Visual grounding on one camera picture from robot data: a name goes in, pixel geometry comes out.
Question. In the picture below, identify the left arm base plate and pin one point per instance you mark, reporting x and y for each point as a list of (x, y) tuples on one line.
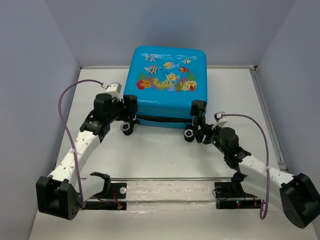
[(114, 200)]

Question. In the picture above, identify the blue kids suitcase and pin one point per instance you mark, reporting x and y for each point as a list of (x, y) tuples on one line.
[(171, 84)]

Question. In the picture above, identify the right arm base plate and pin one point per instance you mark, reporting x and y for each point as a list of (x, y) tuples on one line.
[(230, 196)]

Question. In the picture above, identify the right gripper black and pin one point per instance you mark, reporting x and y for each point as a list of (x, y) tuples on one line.
[(199, 133)]

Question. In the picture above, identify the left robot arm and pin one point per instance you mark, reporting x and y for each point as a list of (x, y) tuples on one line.
[(62, 193)]

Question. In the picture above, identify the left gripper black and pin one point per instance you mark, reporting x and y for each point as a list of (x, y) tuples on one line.
[(131, 110)]

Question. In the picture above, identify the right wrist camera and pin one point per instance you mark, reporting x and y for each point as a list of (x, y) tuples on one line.
[(221, 120)]

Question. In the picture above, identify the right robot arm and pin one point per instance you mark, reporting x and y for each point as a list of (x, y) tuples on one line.
[(295, 195)]

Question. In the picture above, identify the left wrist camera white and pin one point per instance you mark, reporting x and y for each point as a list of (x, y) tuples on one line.
[(114, 89)]

